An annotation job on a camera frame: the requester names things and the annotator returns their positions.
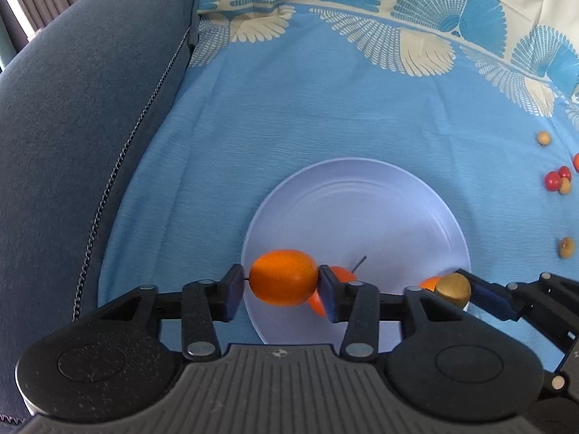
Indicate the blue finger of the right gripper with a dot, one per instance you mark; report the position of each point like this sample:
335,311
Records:
549,304

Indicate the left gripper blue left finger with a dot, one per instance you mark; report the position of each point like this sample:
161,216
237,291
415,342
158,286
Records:
204,302

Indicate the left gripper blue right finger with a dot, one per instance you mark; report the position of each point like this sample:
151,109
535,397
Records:
361,311

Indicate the orange tangerine with stem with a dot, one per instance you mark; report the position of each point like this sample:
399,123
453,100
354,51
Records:
326,300

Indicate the tan longan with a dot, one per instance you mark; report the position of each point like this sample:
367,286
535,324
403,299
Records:
566,247
544,138
565,186
454,288

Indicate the small orange kumquat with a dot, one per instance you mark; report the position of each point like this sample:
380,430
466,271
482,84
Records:
431,283

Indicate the orange kumquat oval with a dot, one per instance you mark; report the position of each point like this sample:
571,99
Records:
283,278

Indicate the red cherry tomato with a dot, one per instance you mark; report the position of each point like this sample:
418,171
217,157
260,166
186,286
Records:
552,181
565,172

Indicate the tan longan top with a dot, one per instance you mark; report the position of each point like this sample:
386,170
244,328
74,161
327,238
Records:
544,138

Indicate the lavender round plate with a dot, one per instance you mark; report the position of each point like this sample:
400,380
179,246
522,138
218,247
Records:
383,223

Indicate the dark blue sofa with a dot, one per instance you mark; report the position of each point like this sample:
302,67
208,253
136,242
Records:
79,107

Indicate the blue patterned bed sheet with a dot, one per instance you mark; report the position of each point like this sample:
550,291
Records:
454,91

